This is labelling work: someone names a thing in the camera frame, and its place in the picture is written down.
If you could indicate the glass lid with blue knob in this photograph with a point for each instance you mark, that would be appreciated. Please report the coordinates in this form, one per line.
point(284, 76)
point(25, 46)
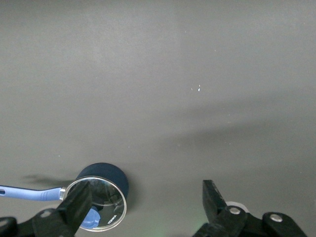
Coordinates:
point(108, 197)

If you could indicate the dark blue saucepan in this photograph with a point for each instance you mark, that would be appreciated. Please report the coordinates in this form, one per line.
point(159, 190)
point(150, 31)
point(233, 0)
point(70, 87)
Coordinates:
point(103, 170)

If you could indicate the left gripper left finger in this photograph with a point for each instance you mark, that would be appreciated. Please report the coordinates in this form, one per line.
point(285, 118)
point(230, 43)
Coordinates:
point(74, 205)

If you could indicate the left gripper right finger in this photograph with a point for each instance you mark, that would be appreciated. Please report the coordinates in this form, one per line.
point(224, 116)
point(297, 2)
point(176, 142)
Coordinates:
point(214, 207)

